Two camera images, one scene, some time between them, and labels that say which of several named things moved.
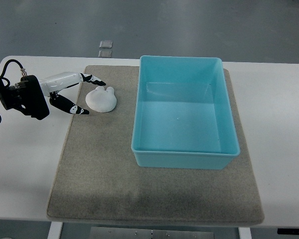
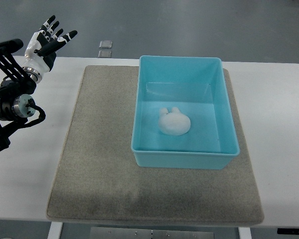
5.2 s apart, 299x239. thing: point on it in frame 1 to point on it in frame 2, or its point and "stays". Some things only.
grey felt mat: x=96 y=178 stays
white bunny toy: x=101 y=100 to x=174 y=123
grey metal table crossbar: x=98 y=232 stays
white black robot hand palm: x=51 y=84 to x=39 y=60
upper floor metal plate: x=106 y=44 stays
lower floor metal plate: x=105 y=54 stays
